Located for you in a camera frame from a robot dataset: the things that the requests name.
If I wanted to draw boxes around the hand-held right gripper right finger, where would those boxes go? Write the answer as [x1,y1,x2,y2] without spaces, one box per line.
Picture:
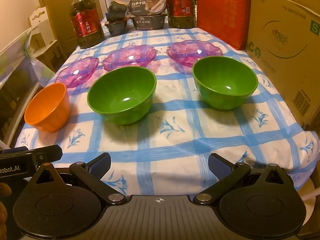
[193,153,293,205]

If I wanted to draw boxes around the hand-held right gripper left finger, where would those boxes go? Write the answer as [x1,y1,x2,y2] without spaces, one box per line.
[32,152,127,205]

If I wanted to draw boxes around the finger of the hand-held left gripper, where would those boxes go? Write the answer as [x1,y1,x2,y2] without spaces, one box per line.
[28,144,63,165]

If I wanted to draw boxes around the orange plastic bowl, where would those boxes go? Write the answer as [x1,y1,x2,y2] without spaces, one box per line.
[24,83,70,133]

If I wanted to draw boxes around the green plastic bowl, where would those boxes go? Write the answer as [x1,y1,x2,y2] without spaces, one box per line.
[192,56,259,110]
[87,66,157,126]

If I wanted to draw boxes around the purple transparent plate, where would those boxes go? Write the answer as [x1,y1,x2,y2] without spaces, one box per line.
[54,56,100,89]
[166,39,224,67]
[102,44,158,72]

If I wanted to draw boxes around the person's left hand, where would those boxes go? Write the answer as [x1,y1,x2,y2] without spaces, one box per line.
[0,182,12,233]

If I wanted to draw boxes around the blue checked tablecloth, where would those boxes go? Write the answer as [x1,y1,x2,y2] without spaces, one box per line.
[14,26,319,198]

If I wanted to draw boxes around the glass front cabinet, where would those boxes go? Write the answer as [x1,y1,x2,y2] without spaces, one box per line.
[0,27,56,151]

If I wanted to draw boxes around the white wooden chair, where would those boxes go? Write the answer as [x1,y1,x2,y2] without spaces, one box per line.
[27,6,67,64]

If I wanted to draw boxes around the cooking oil bottle red label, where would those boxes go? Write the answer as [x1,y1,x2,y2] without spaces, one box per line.
[68,0,105,49]
[164,0,196,29]

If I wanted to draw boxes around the large cardboard box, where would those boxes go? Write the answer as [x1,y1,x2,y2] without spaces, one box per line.
[246,0,320,131]

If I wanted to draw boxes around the small dark meal tray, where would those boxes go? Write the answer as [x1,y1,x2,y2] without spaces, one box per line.
[104,20,128,36]

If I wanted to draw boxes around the red fabric tote bag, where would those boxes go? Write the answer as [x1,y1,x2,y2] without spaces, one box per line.
[196,0,252,51]

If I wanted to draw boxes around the dark instant meal tray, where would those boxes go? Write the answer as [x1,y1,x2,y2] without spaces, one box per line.
[132,14,168,30]

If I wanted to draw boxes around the small dark cups stack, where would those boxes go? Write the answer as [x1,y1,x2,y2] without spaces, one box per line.
[108,0,129,22]

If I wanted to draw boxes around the instant meal box pictured lid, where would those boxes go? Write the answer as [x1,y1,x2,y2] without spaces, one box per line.
[127,0,168,16]

